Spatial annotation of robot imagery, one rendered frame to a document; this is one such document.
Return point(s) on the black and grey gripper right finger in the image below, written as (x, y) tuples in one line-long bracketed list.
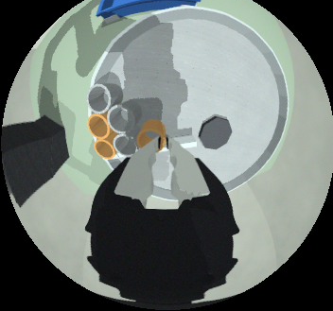
[(192, 179)]

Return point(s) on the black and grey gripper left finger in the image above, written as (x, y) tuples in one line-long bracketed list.
[(131, 179)]

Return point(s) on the bronze bushing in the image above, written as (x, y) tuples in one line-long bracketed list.
[(97, 127), (152, 125), (106, 150)]

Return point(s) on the grey round turntable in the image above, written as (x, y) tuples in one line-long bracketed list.
[(203, 73)]

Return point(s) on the grey metal sleeve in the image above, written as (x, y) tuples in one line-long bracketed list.
[(117, 123), (125, 147), (95, 97)]

